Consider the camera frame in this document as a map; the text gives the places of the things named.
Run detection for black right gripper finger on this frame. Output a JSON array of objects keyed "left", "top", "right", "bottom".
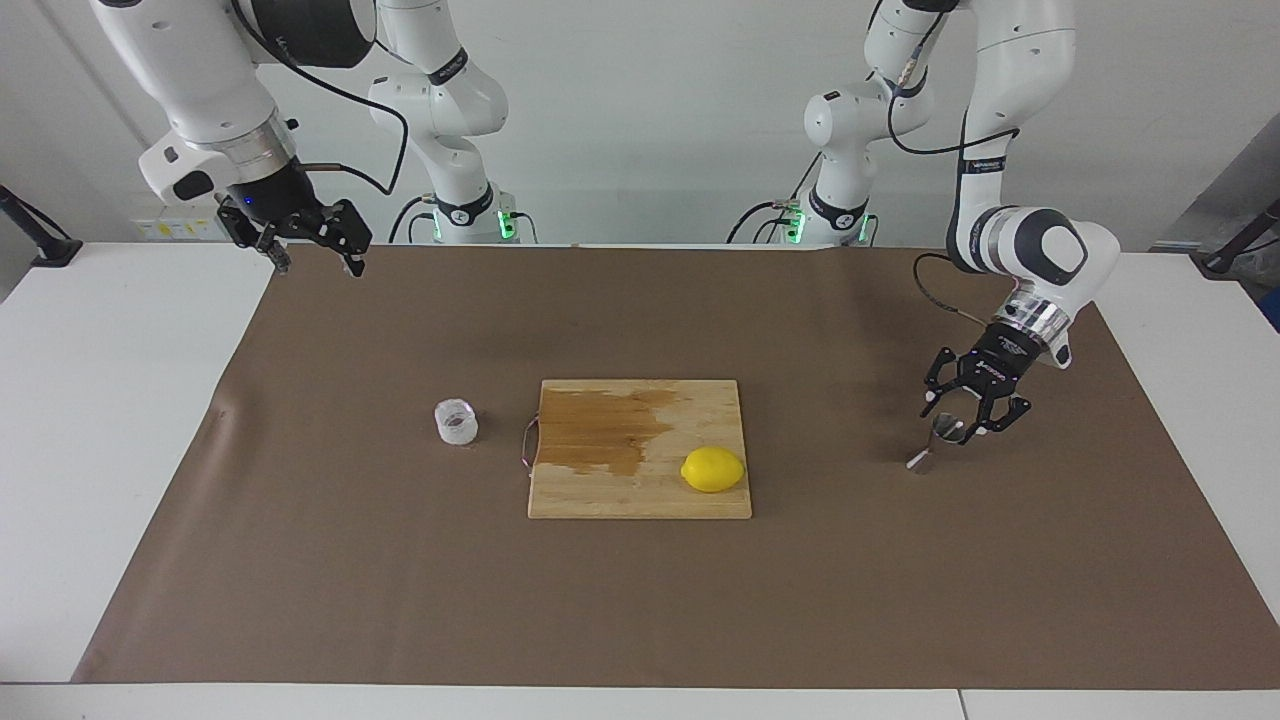
[
  {"left": 300, "top": 199, "right": 374, "bottom": 280},
  {"left": 217, "top": 207, "right": 294, "bottom": 276}
]

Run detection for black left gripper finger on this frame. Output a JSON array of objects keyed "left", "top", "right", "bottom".
[
  {"left": 921, "top": 347, "right": 967, "bottom": 419},
  {"left": 968, "top": 391, "right": 1034, "bottom": 442}
]

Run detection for steel double jigger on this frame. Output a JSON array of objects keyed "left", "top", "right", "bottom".
[{"left": 906, "top": 412, "right": 967, "bottom": 475}]

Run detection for small clear glass cup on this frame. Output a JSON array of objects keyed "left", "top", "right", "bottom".
[{"left": 433, "top": 398, "right": 480, "bottom": 447}]

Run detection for white power strip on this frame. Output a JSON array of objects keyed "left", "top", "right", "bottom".
[{"left": 130, "top": 210, "right": 223, "bottom": 243}]

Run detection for black clamp stand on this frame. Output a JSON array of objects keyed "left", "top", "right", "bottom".
[
  {"left": 1190, "top": 198, "right": 1280, "bottom": 279},
  {"left": 0, "top": 185, "right": 83, "bottom": 269}
]

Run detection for yellow lemon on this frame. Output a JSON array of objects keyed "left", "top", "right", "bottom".
[{"left": 680, "top": 446, "right": 747, "bottom": 494}]

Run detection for wooden cutting board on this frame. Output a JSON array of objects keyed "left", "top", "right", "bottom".
[{"left": 522, "top": 379, "right": 753, "bottom": 521}]

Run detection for brown table mat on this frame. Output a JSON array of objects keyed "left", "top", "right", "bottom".
[{"left": 72, "top": 243, "right": 1280, "bottom": 691}]

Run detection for black base cable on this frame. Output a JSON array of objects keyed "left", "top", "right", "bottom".
[
  {"left": 387, "top": 195, "right": 434, "bottom": 245},
  {"left": 726, "top": 197, "right": 803, "bottom": 245}
]

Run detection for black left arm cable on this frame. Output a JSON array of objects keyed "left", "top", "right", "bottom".
[{"left": 868, "top": 0, "right": 1022, "bottom": 330}]

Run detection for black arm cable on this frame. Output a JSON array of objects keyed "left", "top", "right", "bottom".
[
  {"left": 868, "top": 0, "right": 1022, "bottom": 330},
  {"left": 232, "top": 0, "right": 412, "bottom": 197}
]

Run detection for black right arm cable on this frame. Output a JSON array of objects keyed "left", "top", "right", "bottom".
[{"left": 232, "top": 0, "right": 412, "bottom": 197}]

